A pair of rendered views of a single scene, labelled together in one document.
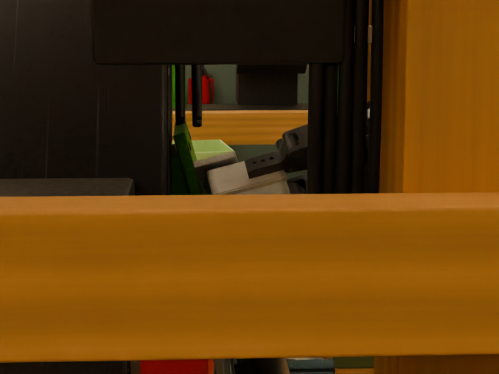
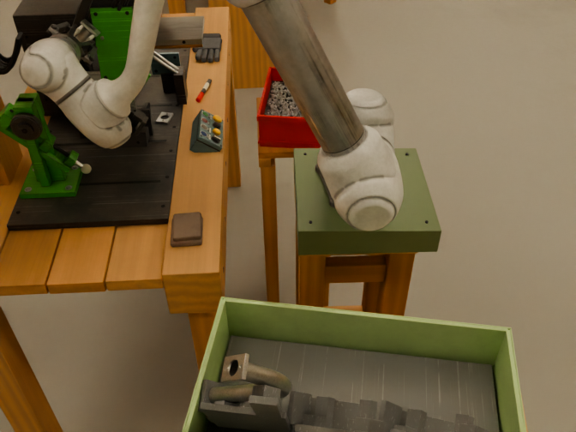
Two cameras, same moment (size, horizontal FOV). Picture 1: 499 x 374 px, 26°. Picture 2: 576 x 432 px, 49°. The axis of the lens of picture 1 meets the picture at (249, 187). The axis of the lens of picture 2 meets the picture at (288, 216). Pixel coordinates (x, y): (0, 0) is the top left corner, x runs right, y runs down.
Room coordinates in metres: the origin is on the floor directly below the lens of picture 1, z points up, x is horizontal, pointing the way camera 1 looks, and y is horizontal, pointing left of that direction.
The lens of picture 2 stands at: (1.56, -1.60, 2.01)
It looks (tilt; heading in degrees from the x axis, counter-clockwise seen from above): 42 degrees down; 90
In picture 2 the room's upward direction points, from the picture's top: 1 degrees counter-clockwise
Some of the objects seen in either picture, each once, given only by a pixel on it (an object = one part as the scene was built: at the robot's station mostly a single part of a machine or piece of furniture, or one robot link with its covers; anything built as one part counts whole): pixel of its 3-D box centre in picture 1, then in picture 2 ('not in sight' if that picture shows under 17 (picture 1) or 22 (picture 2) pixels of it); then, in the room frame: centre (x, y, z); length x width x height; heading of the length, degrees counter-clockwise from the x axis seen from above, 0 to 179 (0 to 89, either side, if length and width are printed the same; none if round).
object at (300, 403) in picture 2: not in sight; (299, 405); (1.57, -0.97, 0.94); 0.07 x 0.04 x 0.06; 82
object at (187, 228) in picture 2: not in sight; (186, 229); (1.29, -0.45, 0.91); 0.10 x 0.08 x 0.03; 95
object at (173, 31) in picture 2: not in sight; (141, 33); (1.09, 0.23, 1.11); 0.39 x 0.16 x 0.03; 3
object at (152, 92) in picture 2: not in sight; (118, 110); (0.99, 0.14, 0.89); 1.10 x 0.42 x 0.02; 93
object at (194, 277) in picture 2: not in sight; (207, 123); (1.27, 0.16, 0.82); 1.50 x 0.14 x 0.15; 93
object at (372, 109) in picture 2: not in sight; (361, 134); (1.73, -0.29, 1.09); 0.18 x 0.16 x 0.22; 90
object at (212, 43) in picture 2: not in sight; (207, 47); (1.25, 0.52, 0.91); 0.20 x 0.11 x 0.03; 90
